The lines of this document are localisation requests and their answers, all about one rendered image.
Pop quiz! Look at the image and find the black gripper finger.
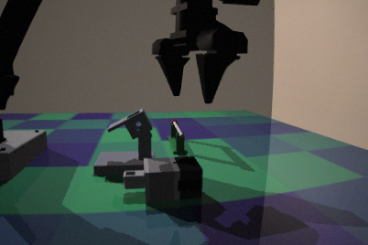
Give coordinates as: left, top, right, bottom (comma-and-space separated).
155, 56, 190, 96
196, 53, 240, 104

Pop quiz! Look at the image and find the grey pin with red cap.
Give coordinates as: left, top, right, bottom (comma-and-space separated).
172, 120, 184, 138

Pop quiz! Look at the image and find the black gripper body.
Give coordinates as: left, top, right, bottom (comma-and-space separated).
152, 0, 248, 57

